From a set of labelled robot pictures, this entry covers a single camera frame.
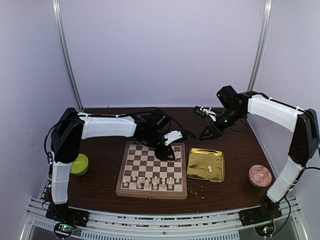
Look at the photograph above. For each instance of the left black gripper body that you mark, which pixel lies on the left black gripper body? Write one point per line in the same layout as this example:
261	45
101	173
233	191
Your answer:
159	154

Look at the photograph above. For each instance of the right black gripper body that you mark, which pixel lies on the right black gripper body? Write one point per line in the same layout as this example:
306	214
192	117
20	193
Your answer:
222	127

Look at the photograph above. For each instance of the white chess bishop piece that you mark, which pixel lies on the white chess bishop piece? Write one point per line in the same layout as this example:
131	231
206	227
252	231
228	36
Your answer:
163	186

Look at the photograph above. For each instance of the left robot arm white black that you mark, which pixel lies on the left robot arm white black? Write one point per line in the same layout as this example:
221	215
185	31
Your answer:
66	135

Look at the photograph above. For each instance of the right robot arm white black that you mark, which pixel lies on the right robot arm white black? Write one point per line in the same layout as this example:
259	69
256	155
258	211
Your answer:
302	123

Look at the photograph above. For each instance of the right green circuit board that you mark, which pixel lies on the right green circuit board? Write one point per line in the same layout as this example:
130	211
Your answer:
265	230

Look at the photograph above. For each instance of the green circuit board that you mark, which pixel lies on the green circuit board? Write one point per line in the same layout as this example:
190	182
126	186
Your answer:
63	230
265	230

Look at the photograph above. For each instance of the left green circuit board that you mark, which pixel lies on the left green circuit board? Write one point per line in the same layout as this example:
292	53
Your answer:
63	230

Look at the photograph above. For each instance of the wooden chessboard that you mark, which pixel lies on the wooden chessboard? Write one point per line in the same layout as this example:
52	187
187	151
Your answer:
140	161

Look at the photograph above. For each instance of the gold metal tray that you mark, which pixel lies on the gold metal tray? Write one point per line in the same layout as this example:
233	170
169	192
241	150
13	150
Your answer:
198	161

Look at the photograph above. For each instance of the red patterned bowl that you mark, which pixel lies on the red patterned bowl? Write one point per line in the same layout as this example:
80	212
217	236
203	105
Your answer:
259	176

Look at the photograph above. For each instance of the green bowl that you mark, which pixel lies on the green bowl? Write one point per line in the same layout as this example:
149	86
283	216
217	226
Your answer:
80	166

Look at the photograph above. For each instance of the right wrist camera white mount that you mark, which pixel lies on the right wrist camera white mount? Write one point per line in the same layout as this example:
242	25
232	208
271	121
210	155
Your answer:
205	112

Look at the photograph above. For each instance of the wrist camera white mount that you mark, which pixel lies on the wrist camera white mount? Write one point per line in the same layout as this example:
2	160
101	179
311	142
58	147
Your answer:
172	136
205	112

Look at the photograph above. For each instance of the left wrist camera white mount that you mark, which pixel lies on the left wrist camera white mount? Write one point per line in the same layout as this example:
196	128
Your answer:
172	136

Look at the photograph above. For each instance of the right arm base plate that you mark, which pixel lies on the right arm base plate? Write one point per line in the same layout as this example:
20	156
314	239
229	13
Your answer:
256	215

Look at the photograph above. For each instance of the right aluminium corner post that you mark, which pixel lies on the right aluminium corner post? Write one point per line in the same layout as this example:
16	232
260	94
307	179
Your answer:
262	44

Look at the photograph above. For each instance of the aluminium corner post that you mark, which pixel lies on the aluminium corner post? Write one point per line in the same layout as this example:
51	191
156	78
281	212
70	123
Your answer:
262	44
65	53

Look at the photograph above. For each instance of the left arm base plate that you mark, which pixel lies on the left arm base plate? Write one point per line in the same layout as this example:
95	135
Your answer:
70	216

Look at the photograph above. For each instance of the left aluminium corner post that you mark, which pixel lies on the left aluminium corner post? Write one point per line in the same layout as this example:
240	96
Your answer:
65	53

